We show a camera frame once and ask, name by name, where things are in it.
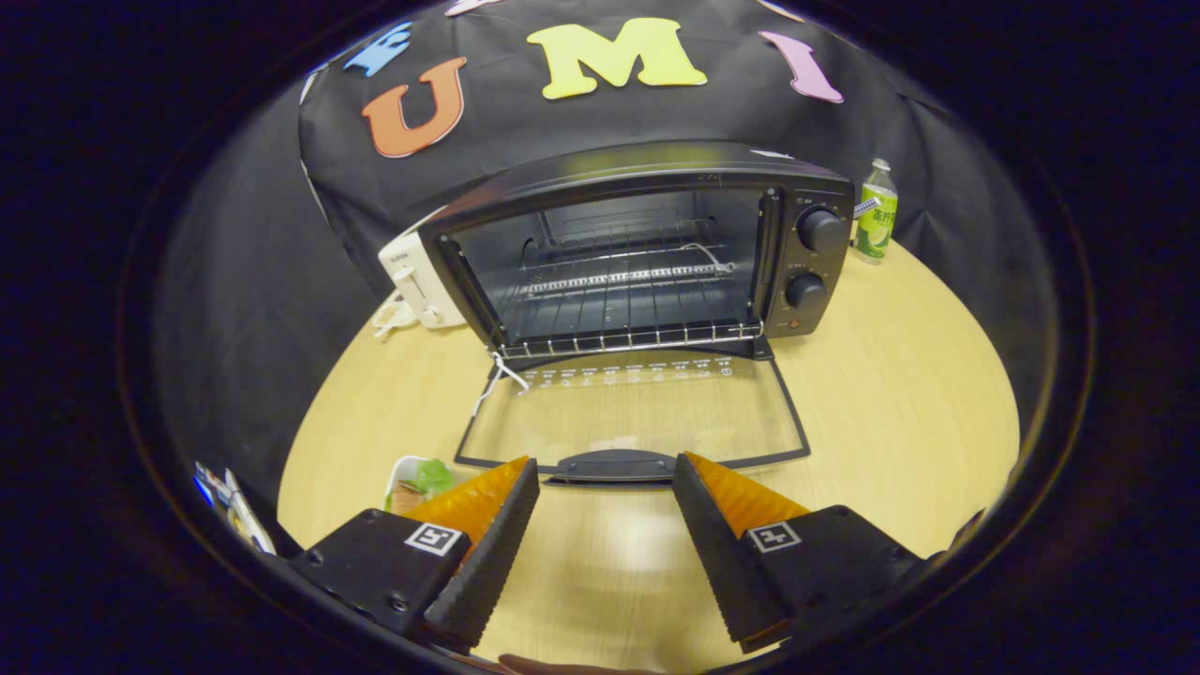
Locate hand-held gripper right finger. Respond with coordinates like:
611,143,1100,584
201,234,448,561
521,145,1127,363
671,451,985,655

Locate white food tray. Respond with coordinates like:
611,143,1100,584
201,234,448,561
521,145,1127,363
382,455,460,515

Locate white slot toaster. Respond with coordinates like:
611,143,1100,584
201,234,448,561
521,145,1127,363
378,208,470,331

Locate colourful printed packets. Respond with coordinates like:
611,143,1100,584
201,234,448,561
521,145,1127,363
192,459,278,556

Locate green label drink bottle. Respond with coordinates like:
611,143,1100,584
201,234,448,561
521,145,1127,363
851,157,899,265

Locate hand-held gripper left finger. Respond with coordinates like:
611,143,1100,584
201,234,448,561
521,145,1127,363
289,456,542,655

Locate black toaster oven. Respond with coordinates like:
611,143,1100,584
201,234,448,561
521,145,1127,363
417,141,856,486

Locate black backdrop cloth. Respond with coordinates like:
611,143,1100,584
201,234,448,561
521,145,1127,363
155,0,1051,526

